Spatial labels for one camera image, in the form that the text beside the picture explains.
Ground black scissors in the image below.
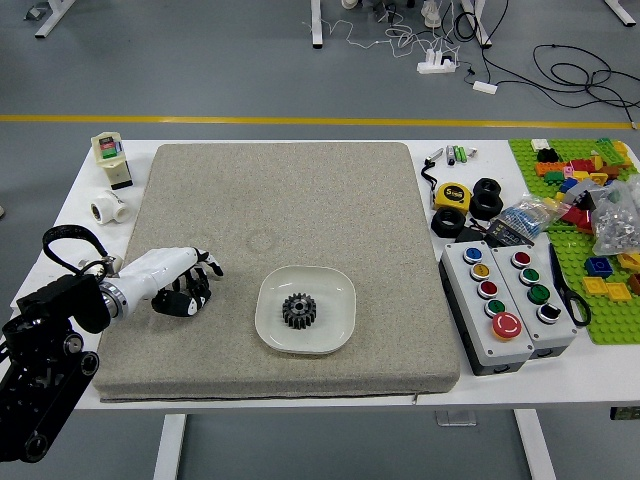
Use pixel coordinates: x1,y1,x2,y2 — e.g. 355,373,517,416
548,243,592,328

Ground blue square brick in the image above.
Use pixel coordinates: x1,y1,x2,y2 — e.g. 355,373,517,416
584,256,615,279

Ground five-button grey control box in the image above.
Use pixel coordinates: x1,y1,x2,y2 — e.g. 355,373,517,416
438,242,535,377

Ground white background table leg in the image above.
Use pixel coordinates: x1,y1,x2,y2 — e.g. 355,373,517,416
459,0,494,49
34,0,76,39
310,0,331,50
604,0,640,26

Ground grey table bracket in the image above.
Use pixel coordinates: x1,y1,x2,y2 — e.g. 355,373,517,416
434,409,477,427

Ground green brick baseplate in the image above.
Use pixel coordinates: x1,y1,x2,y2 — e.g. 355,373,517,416
508,137,640,346

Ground silver usb stick black lanyard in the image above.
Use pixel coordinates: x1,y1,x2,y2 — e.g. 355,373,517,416
421,148,446,191

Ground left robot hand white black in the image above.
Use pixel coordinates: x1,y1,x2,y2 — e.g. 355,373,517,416
105,245,225,319

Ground black digital meter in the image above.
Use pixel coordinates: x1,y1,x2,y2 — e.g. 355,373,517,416
487,219,534,249

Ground red sloped brick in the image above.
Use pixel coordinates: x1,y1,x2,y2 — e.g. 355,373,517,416
562,207,594,231

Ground clear bag blue parts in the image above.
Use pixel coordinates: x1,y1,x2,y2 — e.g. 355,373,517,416
492,192,571,236

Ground long green brick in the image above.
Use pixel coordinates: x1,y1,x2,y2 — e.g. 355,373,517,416
594,138,624,166

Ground white pipe tee fitting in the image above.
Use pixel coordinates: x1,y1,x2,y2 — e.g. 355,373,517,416
90,188,132,226

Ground white power strip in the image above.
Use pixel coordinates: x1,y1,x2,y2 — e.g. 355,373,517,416
417,48,459,75

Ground grey-brown mat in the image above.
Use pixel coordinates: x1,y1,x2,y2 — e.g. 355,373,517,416
91,142,462,403

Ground black pouch with wires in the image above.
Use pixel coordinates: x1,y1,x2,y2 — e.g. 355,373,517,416
457,224,494,245

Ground white floor cable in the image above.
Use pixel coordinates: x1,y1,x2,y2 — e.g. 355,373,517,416
302,9,464,60

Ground yellow tape measure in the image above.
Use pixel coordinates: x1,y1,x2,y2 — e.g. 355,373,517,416
433,181,473,212

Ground small white plastic part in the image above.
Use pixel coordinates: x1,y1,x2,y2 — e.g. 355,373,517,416
78,255,125,275

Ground white square plate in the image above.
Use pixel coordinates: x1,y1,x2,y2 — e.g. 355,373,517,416
255,264,357,357

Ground cream switch box green red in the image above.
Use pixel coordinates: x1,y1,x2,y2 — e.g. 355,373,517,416
91,130,134,191

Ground four-button grey control box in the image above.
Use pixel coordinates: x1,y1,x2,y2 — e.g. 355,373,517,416
492,243,579,360

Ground clear bag metal screws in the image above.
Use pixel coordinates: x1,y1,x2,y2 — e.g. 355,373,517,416
589,174,640,256

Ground big black gear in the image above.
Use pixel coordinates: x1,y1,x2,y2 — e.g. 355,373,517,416
281,292,321,331

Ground black floor cable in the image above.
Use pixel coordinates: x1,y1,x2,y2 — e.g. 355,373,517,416
532,43,640,126

